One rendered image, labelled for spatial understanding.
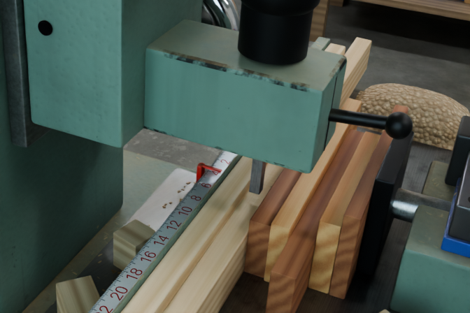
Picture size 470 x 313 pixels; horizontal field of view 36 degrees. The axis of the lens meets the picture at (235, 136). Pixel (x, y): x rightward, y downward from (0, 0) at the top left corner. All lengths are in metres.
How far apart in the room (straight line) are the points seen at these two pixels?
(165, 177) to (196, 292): 0.38
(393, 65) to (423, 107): 2.47
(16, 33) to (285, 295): 0.27
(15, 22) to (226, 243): 0.22
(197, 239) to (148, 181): 0.33
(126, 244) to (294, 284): 0.24
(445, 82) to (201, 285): 2.76
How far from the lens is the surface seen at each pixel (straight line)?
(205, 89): 0.53
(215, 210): 0.57
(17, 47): 0.55
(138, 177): 0.87
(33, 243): 0.67
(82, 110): 0.55
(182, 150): 2.45
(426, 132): 0.81
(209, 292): 0.52
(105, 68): 0.52
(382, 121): 0.53
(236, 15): 0.68
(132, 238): 0.72
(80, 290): 0.66
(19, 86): 0.56
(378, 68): 3.24
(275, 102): 0.51
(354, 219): 0.54
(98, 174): 0.74
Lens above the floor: 1.29
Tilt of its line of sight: 30 degrees down
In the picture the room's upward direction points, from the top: 5 degrees clockwise
